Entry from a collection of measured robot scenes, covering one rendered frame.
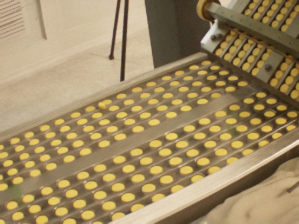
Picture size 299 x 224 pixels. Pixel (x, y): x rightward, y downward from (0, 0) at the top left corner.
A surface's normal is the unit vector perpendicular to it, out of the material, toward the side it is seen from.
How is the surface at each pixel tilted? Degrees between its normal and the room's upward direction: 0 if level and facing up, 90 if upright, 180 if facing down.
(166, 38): 90
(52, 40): 90
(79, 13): 90
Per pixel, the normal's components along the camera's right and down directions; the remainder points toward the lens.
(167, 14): -0.73, 0.44
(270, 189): -0.07, -0.82
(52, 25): 0.51, 0.40
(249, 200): -0.04, -0.55
